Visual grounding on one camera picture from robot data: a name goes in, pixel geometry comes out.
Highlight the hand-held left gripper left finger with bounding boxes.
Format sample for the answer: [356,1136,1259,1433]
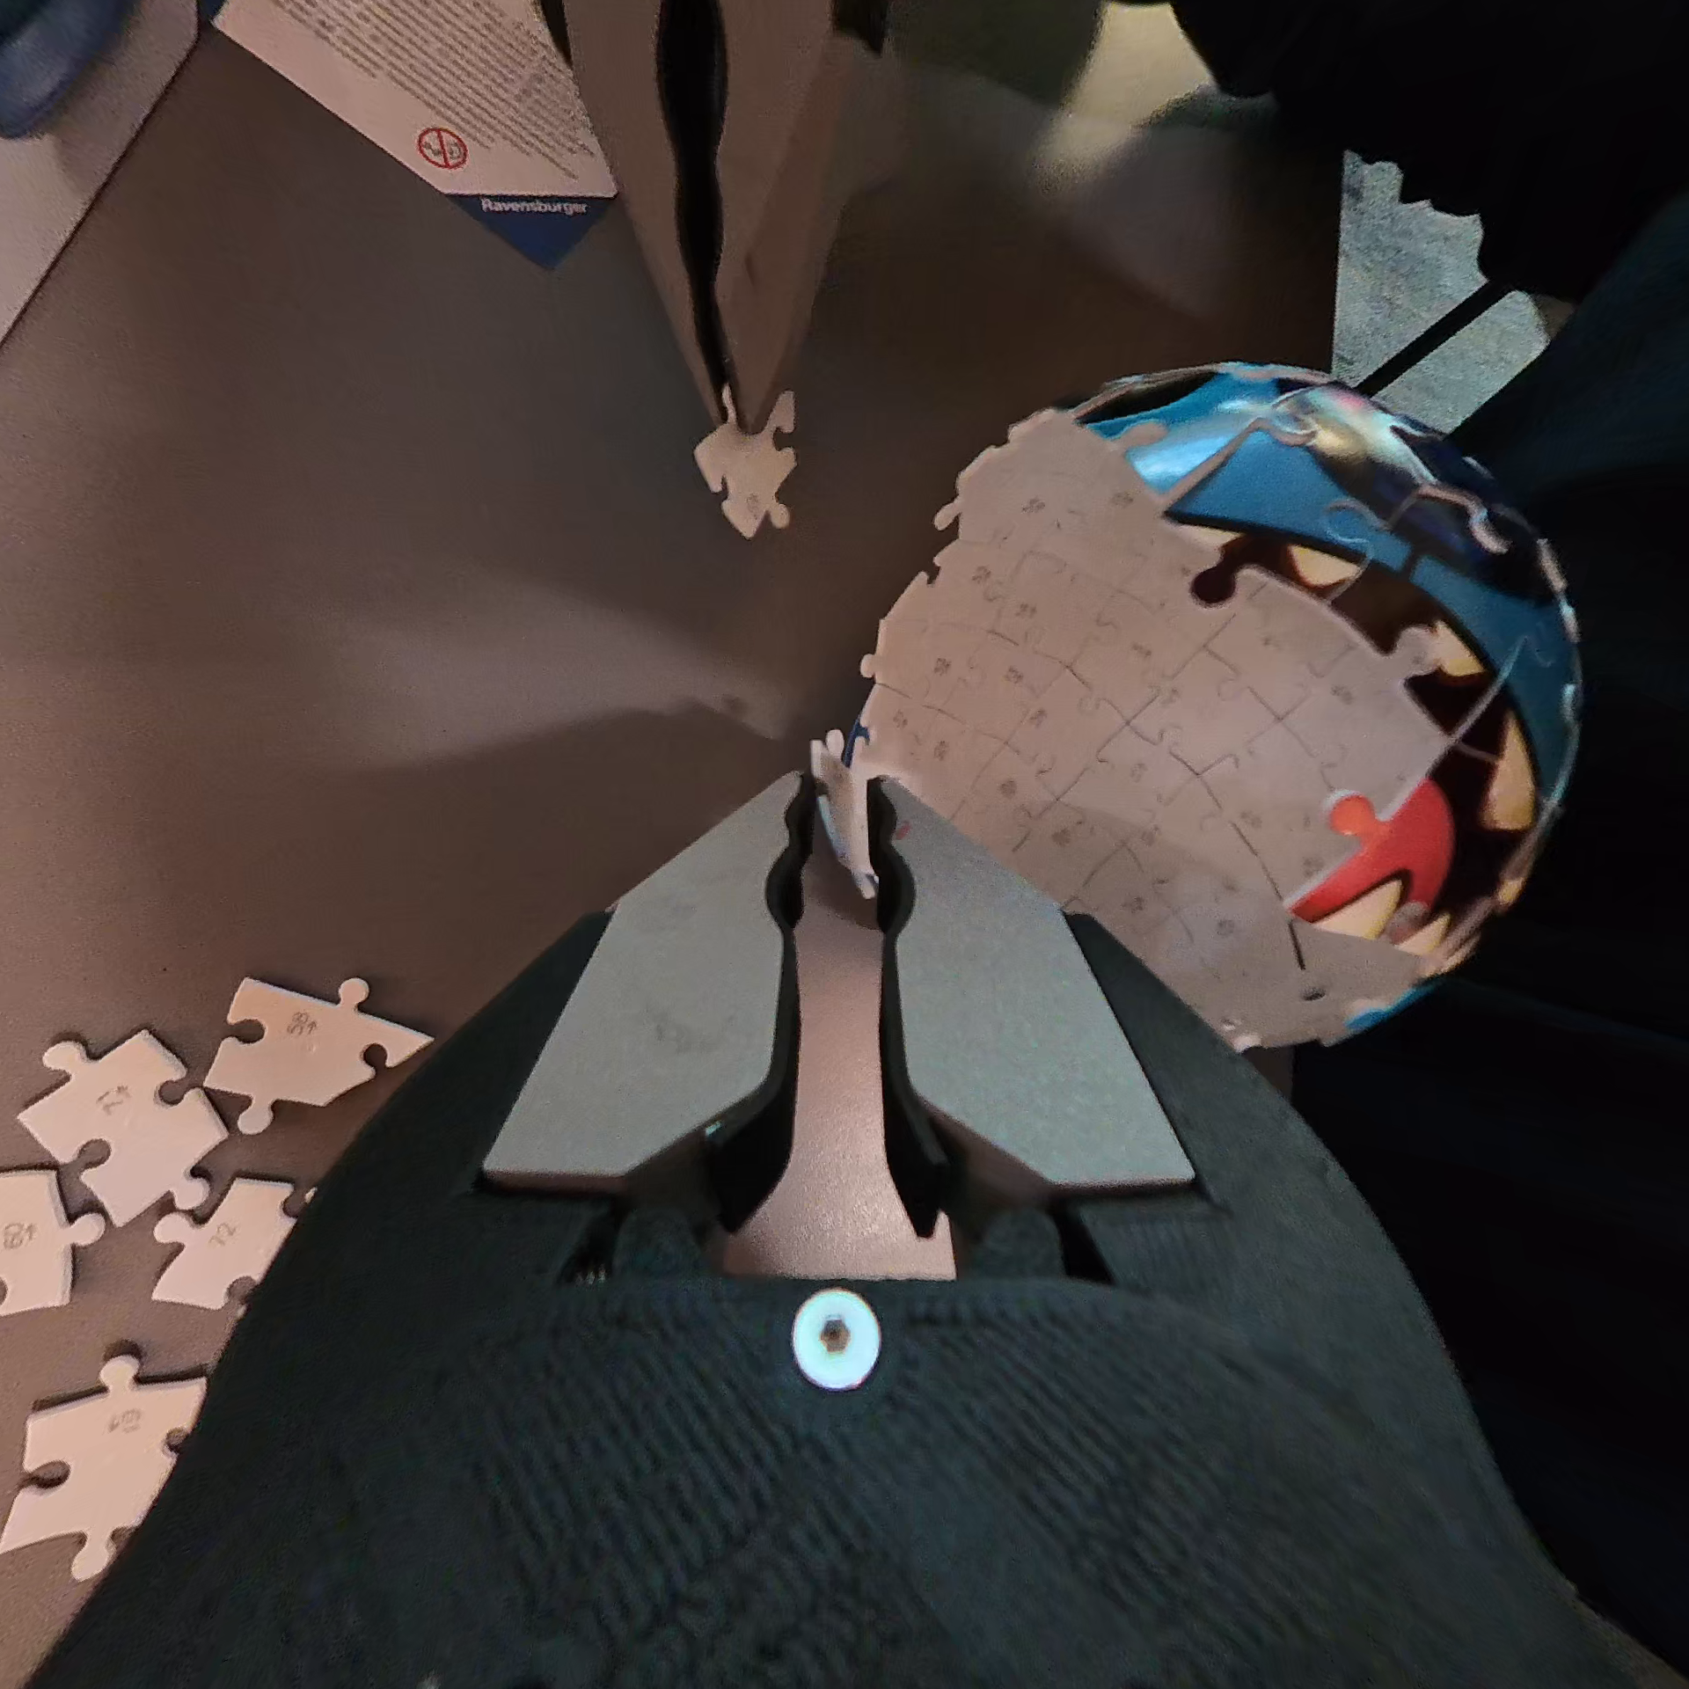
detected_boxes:
[481,772,811,1235]

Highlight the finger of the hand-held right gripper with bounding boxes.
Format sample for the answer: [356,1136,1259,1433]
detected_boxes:
[712,0,848,436]
[566,0,735,401]

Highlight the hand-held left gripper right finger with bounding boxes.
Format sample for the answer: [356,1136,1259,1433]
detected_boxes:
[871,779,1197,1242]

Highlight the blue white puzzle ball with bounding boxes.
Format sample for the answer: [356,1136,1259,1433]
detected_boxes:
[808,362,1584,1057]

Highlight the white puzzle piece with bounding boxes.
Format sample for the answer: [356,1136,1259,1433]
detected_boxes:
[691,386,800,541]

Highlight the white puzzle pieces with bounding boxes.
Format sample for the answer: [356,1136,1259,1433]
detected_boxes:
[0,978,436,1584]

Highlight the colourful cardboard puzzle box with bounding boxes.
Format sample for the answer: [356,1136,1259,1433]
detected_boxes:
[0,0,199,345]

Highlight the white instruction leaflet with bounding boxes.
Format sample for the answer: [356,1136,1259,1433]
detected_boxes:
[210,0,622,272]

